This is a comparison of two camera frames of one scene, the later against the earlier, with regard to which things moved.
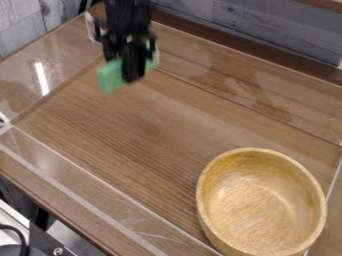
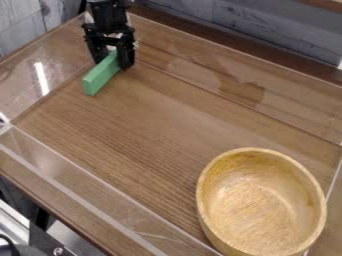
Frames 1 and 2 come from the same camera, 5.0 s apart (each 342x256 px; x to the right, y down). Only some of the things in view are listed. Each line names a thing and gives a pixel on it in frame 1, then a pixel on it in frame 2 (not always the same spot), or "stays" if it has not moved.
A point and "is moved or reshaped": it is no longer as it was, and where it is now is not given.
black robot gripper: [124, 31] → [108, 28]
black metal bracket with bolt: [43, 243] stays
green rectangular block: [111, 74] is moved or reshaped
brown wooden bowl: [261, 203] stays
